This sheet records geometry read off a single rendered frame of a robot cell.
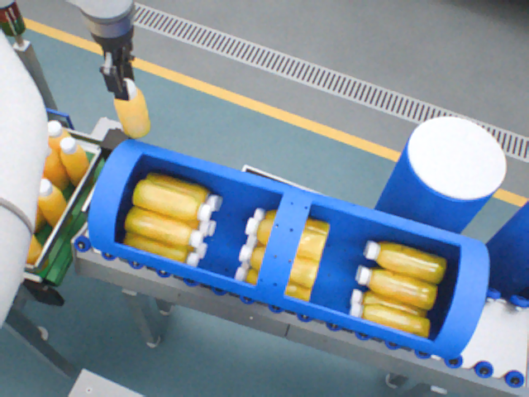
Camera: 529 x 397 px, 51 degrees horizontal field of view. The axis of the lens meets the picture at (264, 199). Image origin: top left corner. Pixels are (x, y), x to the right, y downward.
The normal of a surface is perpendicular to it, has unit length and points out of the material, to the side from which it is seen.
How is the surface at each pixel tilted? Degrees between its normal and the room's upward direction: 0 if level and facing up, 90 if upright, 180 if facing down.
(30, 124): 48
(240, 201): 60
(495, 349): 0
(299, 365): 0
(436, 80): 0
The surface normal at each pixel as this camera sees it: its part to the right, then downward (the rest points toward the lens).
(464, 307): -0.09, -0.01
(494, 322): 0.07, -0.49
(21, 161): 0.76, -0.49
